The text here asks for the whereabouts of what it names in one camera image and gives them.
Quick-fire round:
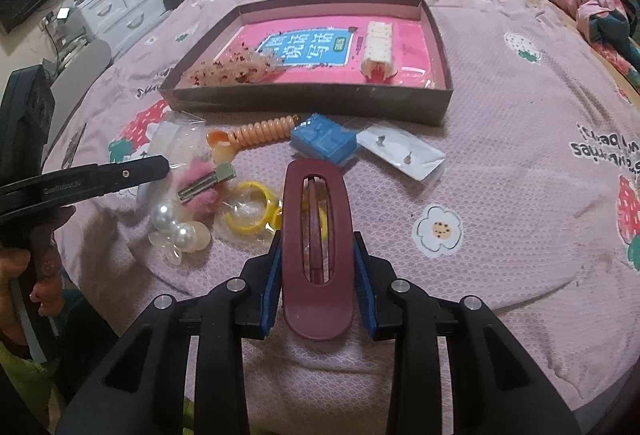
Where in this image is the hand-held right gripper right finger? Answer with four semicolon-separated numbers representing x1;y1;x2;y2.
352;231;584;435

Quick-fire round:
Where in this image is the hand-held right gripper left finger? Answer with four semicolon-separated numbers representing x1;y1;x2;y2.
55;230;284;435

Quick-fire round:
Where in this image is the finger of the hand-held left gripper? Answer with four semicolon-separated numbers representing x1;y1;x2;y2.
0;155;170;228

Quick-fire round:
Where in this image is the maroon oval hair clip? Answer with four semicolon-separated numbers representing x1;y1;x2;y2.
281;159;357;342

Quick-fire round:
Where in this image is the yellow bracelet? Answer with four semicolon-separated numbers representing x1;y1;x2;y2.
212;180;332;249

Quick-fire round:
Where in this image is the clear plastic bag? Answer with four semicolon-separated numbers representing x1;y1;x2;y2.
107;111;209;216

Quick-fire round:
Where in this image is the pearl hair accessory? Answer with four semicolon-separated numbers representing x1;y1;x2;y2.
147;200;214;269

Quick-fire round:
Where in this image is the clear earring packet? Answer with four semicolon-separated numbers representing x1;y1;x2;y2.
356;122;447;184

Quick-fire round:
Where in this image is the small blue box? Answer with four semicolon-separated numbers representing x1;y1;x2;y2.
290;113;359;166

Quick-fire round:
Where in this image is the orange spiral hair tie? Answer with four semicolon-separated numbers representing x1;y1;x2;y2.
207;114;301;164

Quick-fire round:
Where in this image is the pink gift box tray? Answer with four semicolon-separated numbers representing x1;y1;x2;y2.
159;0;455;126

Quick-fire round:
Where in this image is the person's left hand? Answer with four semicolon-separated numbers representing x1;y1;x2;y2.
0;206;77;347

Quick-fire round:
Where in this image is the grey chair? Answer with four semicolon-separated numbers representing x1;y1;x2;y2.
50;40;114;136

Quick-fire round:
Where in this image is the pink fluffy hair clip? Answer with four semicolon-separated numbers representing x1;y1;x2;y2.
170;160;239;219

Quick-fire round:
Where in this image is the white drawer cabinet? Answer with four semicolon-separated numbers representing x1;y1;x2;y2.
75;0;169;62

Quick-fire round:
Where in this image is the pink strawberry printed blanket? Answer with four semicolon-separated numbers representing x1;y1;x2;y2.
37;0;640;352

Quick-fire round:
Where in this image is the pink glitter mesh accessory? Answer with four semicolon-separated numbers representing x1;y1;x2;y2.
180;46;291;88

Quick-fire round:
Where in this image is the person's green clothing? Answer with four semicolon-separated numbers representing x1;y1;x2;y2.
0;340;68;435

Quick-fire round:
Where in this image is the white comb hair clip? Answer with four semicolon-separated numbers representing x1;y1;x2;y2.
359;19;399;80

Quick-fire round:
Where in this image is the pink garment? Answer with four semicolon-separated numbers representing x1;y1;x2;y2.
545;0;637;46

